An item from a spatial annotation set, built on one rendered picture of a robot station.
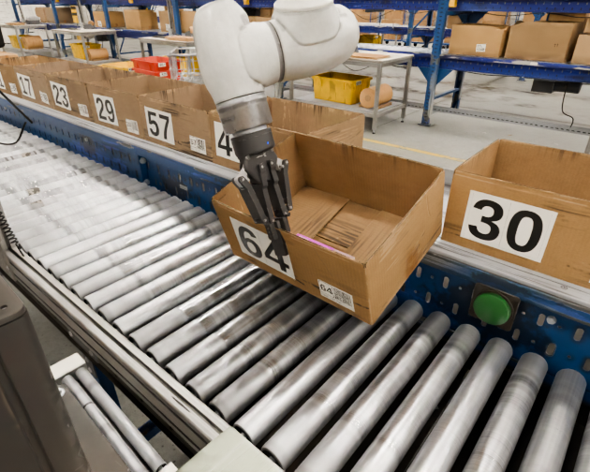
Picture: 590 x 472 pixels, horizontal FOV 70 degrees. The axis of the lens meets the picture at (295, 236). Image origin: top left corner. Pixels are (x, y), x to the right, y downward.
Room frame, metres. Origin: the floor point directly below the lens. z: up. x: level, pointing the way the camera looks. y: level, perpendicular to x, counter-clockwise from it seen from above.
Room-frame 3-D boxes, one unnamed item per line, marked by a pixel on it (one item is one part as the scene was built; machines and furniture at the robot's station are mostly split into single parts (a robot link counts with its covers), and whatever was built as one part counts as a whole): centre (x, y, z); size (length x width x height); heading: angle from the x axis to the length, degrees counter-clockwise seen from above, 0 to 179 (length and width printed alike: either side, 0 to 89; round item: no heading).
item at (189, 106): (1.56, 0.33, 0.97); 0.39 x 0.29 x 0.17; 50
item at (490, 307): (0.67, -0.39, 0.81); 0.07 x 0.01 x 0.07; 50
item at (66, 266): (1.09, 0.48, 0.72); 0.52 x 0.05 x 0.05; 140
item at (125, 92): (1.81, 0.62, 0.96); 0.39 x 0.29 x 0.17; 49
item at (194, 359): (0.76, 0.08, 0.72); 0.52 x 0.05 x 0.05; 140
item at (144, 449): (0.47, 0.30, 0.74); 0.28 x 0.02 x 0.02; 47
